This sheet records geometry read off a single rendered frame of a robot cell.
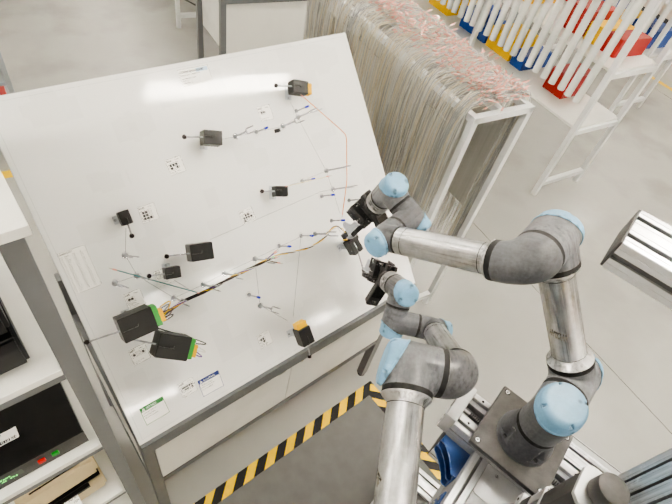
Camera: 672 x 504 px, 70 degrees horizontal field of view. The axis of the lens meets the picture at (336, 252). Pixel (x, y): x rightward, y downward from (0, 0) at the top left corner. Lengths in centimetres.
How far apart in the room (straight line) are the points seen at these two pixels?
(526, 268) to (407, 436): 44
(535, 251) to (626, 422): 235
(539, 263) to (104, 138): 117
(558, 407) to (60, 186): 139
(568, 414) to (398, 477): 47
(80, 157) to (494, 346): 249
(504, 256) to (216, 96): 101
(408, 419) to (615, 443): 226
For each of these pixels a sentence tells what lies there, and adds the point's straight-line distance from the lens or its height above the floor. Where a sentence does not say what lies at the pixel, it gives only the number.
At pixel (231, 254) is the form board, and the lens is 159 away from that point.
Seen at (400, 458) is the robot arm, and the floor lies 141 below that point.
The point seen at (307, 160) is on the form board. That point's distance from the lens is 174.
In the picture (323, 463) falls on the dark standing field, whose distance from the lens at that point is 253.
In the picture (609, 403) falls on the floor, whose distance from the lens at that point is 337.
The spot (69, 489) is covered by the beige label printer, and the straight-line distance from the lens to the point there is 176.
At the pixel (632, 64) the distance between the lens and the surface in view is 419.
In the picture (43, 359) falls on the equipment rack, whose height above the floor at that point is 146.
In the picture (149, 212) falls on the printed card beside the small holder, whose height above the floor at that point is 133.
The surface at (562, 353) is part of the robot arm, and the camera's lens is 136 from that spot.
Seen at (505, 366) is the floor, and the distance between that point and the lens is 311.
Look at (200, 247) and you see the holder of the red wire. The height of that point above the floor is 130.
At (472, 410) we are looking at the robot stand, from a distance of 157.
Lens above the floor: 238
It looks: 47 degrees down
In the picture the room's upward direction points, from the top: 15 degrees clockwise
